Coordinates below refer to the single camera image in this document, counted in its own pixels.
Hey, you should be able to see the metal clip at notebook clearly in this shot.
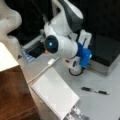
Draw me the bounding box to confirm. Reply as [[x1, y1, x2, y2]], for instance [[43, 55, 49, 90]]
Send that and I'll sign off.
[[66, 106, 90, 120]]

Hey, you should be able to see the white spiral notebook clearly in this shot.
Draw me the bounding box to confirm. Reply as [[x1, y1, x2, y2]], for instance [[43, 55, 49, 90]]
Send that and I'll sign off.
[[31, 69, 79, 120]]

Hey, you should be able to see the grey metal drawer box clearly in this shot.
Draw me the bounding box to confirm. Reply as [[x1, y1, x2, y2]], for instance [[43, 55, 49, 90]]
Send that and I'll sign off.
[[89, 34, 120, 75]]

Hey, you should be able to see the black marker pen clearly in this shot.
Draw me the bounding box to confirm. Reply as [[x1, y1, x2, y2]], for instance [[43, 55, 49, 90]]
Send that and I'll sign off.
[[81, 87, 110, 95]]

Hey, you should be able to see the white cable with adapter block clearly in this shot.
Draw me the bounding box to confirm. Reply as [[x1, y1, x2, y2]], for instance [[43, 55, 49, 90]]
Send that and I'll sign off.
[[26, 56, 62, 85]]

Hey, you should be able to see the brown wooden cabinet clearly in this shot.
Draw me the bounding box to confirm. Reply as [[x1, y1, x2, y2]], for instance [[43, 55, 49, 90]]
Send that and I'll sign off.
[[0, 42, 40, 120]]

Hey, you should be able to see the grey tray with blue items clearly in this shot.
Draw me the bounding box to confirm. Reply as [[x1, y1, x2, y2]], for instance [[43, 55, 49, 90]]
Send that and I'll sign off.
[[22, 35, 45, 62]]

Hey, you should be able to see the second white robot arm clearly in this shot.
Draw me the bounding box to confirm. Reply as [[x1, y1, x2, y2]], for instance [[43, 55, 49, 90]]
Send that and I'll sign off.
[[0, 0, 22, 60]]

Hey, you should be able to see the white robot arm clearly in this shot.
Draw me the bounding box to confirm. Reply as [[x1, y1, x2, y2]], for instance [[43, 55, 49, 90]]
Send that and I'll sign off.
[[44, 0, 92, 69]]

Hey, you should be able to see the white and blue gripper body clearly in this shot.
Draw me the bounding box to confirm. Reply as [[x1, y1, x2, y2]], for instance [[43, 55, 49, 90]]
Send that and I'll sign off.
[[63, 30, 92, 70]]

